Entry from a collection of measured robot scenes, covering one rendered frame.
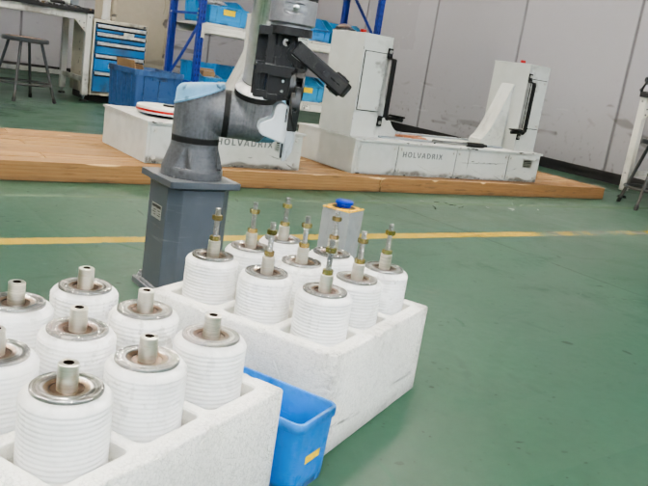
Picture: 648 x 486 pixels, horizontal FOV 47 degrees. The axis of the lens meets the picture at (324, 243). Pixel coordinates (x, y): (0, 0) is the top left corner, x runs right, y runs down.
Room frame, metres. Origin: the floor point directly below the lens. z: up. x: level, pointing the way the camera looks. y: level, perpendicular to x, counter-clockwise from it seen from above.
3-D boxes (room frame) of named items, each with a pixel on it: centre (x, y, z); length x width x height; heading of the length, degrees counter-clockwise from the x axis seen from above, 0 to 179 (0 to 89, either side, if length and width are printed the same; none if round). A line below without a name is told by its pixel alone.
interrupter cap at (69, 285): (1.04, 0.33, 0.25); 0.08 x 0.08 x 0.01
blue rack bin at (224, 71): (6.56, 1.18, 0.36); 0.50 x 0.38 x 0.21; 38
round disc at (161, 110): (3.55, 0.82, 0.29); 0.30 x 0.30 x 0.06
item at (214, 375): (0.92, 0.13, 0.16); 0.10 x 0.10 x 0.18
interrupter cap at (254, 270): (1.25, 0.09, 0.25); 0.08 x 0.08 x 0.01
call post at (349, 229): (1.65, -0.03, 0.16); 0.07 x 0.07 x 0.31; 62
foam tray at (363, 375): (1.36, 0.04, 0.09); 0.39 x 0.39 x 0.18; 62
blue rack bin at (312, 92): (7.09, 0.50, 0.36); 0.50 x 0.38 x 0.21; 35
